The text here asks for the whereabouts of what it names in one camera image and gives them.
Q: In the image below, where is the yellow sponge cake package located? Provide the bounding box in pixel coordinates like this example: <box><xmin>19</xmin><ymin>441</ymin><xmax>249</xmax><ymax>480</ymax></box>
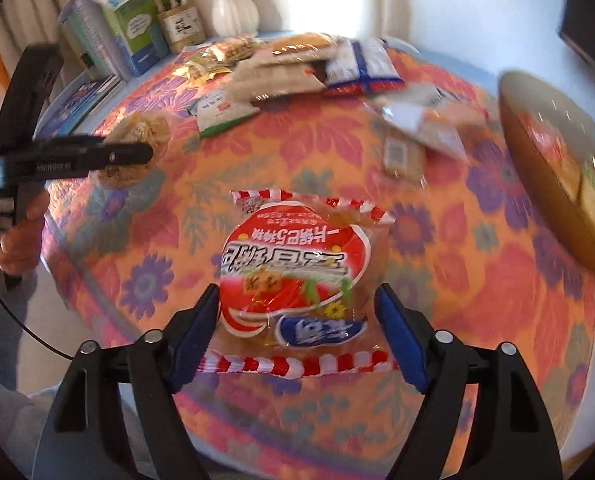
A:
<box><xmin>266</xmin><ymin>32</ymin><xmax>337</xmax><ymax>62</ymax></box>

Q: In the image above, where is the white ribbed vase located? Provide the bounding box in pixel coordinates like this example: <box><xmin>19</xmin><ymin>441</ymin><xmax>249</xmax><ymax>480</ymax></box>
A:
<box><xmin>210</xmin><ymin>0</ymin><xmax>259</xmax><ymax>37</ymax></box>

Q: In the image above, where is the white green snack pouch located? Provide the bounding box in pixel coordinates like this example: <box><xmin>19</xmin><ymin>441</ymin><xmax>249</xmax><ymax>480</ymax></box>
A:
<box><xmin>188</xmin><ymin>90</ymin><xmax>259</xmax><ymax>139</ymax></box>

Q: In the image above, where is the round cracker bag yellow label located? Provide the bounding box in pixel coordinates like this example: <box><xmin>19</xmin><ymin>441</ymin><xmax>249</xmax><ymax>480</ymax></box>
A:
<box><xmin>96</xmin><ymin>112</ymin><xmax>171</xmax><ymax>190</ymax></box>

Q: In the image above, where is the person's left hand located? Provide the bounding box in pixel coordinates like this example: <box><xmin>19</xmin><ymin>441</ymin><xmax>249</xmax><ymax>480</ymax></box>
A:
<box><xmin>0</xmin><ymin>190</ymin><xmax>51</xmax><ymax>281</ymax></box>

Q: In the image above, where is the bamboo pen holder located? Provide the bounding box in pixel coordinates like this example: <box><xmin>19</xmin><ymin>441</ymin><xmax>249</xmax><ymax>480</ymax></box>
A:
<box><xmin>154</xmin><ymin>0</ymin><xmax>206</xmax><ymax>54</ymax></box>

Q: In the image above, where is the blue white snack bag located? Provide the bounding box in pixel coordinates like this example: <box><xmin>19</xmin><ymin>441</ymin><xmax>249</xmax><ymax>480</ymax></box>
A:
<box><xmin>326</xmin><ymin>37</ymin><xmax>405</xmax><ymax>96</ymax></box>

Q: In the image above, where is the small brown barcode snack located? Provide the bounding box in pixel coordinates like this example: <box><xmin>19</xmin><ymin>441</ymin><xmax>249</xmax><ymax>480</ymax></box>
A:
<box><xmin>383</xmin><ymin>136</ymin><xmax>427</xmax><ymax>184</ymax></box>

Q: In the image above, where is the stack of flat blue books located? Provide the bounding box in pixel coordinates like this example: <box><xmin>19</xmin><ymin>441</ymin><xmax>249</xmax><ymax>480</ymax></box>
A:
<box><xmin>35</xmin><ymin>75</ymin><xmax>126</xmax><ymax>140</ymax></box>

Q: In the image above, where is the red white rice cracker bag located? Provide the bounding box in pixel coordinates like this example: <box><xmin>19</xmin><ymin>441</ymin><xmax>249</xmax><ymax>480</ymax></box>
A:
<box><xmin>198</xmin><ymin>188</ymin><xmax>396</xmax><ymax>379</ymax></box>

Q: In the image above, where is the yellow snack pack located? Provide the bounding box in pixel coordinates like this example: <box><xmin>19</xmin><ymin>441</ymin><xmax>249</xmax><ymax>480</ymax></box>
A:
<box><xmin>172</xmin><ymin>55</ymin><xmax>231</xmax><ymax>82</ymax></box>

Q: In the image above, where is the toast slice package black logo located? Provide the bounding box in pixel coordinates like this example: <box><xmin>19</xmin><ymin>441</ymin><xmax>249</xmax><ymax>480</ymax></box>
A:
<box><xmin>368</xmin><ymin>84</ymin><xmax>488</xmax><ymax>160</ymax></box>

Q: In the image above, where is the small sandwich biscuit pack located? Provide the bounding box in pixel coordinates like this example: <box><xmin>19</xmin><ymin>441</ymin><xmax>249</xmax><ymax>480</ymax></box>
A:
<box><xmin>206</xmin><ymin>35</ymin><xmax>265</xmax><ymax>65</ymax></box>

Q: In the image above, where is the white desk lamp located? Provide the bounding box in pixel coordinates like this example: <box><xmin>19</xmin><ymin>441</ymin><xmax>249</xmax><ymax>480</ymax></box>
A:
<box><xmin>349</xmin><ymin>0</ymin><xmax>410</xmax><ymax>39</ymax></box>

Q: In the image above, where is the brown glass bowl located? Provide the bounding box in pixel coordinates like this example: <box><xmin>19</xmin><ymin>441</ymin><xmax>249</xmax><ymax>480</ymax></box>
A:
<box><xmin>498</xmin><ymin>70</ymin><xmax>595</xmax><ymax>272</ymax></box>

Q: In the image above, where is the floral orange tablecloth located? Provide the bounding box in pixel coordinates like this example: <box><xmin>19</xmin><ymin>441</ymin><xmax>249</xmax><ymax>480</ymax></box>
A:
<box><xmin>39</xmin><ymin>34</ymin><xmax>595</xmax><ymax>480</ymax></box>

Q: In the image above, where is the black cable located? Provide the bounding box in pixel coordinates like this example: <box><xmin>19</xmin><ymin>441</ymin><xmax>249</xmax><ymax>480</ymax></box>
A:
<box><xmin>0</xmin><ymin>244</ymin><xmax>74</xmax><ymax>362</ymax></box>

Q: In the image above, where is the white bread package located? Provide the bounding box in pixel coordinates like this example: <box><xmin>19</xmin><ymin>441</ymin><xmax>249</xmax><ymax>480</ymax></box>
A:
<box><xmin>222</xmin><ymin>60</ymin><xmax>327</xmax><ymax>102</ymax></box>

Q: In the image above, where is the row of upright books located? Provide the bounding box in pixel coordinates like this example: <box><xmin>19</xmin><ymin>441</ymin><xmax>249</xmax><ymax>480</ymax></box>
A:
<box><xmin>58</xmin><ymin>0</ymin><xmax>122</xmax><ymax>77</ymax></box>

